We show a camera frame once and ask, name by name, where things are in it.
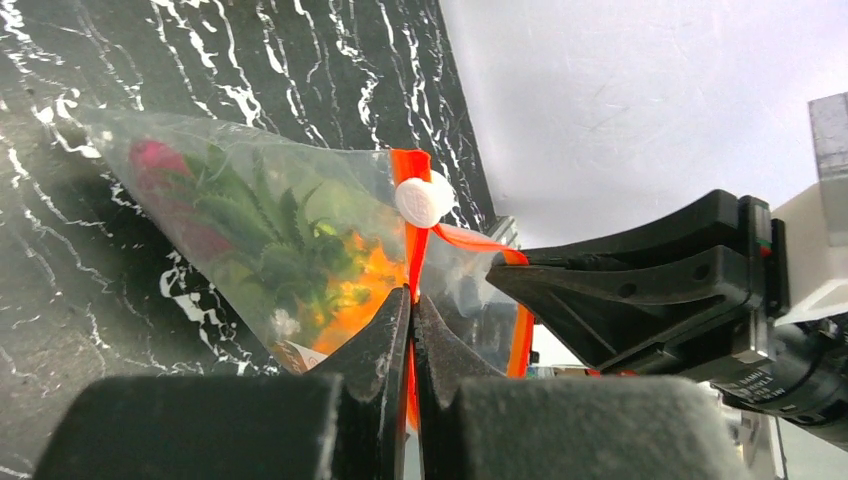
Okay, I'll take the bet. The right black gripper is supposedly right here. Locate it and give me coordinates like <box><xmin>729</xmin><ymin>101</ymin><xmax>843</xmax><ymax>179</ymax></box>
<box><xmin>485</xmin><ymin>189</ymin><xmax>848</xmax><ymax>452</ymax></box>

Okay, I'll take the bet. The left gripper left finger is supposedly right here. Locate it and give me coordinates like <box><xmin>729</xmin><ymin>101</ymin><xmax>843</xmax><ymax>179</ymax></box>
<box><xmin>34</xmin><ymin>286</ymin><xmax>412</xmax><ymax>479</ymax></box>

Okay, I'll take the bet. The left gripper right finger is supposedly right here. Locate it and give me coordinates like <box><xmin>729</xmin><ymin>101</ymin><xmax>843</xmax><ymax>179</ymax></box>
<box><xmin>412</xmin><ymin>298</ymin><xmax>749</xmax><ymax>479</ymax></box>

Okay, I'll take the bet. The orange pineapple toy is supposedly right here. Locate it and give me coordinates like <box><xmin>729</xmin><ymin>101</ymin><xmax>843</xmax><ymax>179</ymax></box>
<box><xmin>178</xmin><ymin>142</ymin><xmax>408</xmax><ymax>354</ymax></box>

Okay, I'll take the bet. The clear zip bag orange zipper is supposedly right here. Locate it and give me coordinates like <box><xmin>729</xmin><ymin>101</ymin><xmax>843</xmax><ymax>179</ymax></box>
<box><xmin>75</xmin><ymin>107</ymin><xmax>532</xmax><ymax>377</ymax></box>

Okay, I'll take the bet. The magenta round fruit toy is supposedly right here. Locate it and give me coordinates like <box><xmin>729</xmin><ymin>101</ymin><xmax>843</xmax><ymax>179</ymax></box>
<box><xmin>129</xmin><ymin>140</ymin><xmax>233</xmax><ymax>262</ymax></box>

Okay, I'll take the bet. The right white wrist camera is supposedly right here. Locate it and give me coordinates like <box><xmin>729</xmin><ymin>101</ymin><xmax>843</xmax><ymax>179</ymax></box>
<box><xmin>775</xmin><ymin>93</ymin><xmax>847</xmax><ymax>325</ymax></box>

